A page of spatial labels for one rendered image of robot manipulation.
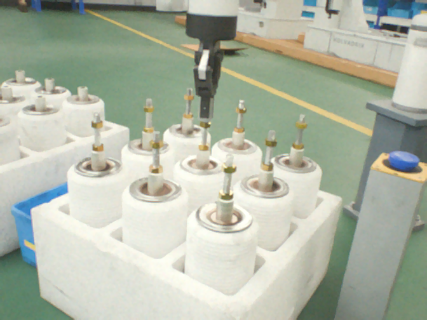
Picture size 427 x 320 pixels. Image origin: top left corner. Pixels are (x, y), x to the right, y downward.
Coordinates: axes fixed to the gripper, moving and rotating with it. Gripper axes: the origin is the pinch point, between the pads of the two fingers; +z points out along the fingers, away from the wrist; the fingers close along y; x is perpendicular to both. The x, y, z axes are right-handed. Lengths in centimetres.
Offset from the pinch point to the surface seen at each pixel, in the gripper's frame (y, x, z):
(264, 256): -12.8, -11.6, 17.2
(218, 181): -3.5, -3.2, 10.8
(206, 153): -0.8, -0.7, 7.5
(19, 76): 37, 55, 8
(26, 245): -1.9, 32.7, 30.3
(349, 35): 257, -61, 10
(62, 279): -12.3, 19.9, 27.7
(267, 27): 339, -1, 17
